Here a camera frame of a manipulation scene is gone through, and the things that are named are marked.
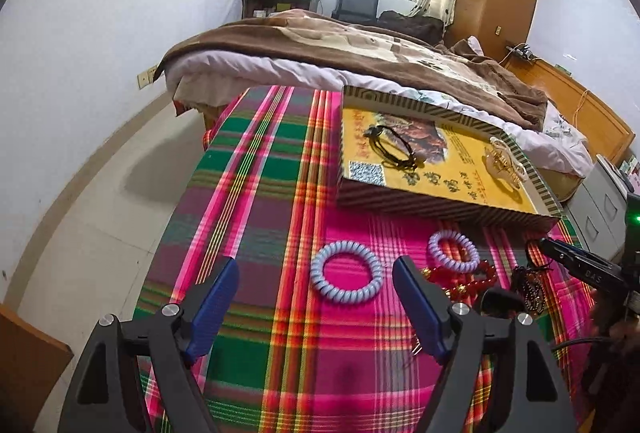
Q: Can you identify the wall socket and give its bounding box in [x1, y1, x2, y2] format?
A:
[137, 66, 157, 90]

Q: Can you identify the black cord bracelet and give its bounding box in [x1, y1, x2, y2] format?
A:
[363, 124, 419, 170]

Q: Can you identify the dark brown cushion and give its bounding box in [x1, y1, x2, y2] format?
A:
[378, 11, 445, 45]

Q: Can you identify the colourful plaid tablecloth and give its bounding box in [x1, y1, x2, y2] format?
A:
[134, 86, 593, 432]

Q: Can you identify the blue spiral hair tie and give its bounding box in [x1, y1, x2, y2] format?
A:
[309, 240, 385, 305]

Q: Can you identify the white floral bed sheet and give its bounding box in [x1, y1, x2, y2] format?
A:
[165, 51, 593, 179]

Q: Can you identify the brown fleece blanket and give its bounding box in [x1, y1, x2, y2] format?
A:
[154, 10, 548, 131]

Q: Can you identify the red bead bracelet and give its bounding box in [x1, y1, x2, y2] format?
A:
[420, 261, 500, 307]

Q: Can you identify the dark brown bead bracelet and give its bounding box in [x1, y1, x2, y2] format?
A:
[510, 262, 551, 316]

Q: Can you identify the wooden furniture corner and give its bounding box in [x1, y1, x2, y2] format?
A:
[0, 304, 74, 432]

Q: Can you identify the yellow striped box tray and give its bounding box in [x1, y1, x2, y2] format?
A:
[336, 86, 563, 233]

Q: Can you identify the wooden headboard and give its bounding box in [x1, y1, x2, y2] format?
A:
[506, 56, 636, 166]

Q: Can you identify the purple spiral hair tie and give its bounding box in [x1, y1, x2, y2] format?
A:
[427, 229, 482, 274]

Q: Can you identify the grey drawer cabinet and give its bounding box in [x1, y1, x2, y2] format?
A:
[566, 155, 630, 264]

